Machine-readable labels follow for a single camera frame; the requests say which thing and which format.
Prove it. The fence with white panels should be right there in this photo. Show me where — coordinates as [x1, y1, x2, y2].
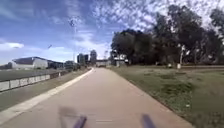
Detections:
[0, 69, 81, 93]

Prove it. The group of tall buildings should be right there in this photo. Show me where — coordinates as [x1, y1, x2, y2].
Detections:
[77, 49, 98, 66]

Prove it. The tall thin light pole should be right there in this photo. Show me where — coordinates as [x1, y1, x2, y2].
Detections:
[69, 19, 77, 64]

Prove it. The grey-brown paved path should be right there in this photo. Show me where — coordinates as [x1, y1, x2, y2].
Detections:
[0, 66, 196, 128]

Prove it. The pale concrete kerb strip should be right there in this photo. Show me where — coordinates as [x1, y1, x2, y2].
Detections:
[0, 67, 96, 126]

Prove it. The robot's own part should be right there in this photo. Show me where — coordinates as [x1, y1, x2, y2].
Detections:
[73, 115, 88, 128]
[141, 113, 156, 128]

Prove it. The wide grass lawn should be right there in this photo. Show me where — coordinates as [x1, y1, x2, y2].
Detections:
[109, 64, 224, 128]

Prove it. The row of dark trees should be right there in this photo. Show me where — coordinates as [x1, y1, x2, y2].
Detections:
[110, 3, 224, 67]

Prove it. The narrow grass verge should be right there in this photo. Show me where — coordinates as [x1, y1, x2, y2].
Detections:
[0, 68, 93, 113]

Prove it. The small distant building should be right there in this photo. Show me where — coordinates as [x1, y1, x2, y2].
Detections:
[96, 59, 111, 68]

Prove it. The low pale building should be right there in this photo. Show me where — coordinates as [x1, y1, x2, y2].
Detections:
[11, 56, 76, 71]

